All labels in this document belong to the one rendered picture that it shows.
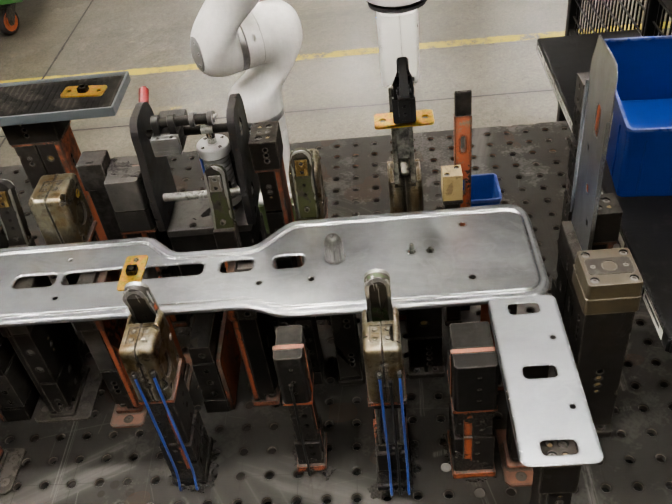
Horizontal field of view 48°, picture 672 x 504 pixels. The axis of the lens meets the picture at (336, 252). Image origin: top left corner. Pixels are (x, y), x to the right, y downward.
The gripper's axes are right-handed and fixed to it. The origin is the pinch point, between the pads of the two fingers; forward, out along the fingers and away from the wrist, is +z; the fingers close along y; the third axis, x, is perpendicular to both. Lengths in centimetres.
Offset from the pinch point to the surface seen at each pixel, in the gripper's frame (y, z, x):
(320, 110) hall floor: -218, 128, -31
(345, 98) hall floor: -227, 128, -19
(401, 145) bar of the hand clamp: -14.7, 16.4, -0.3
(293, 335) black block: 15.7, 28.3, -19.1
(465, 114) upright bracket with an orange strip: -14.9, 11.8, 10.5
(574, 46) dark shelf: -59, 25, 39
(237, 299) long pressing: 7.9, 27.4, -28.2
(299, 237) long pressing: -5.9, 27.3, -18.8
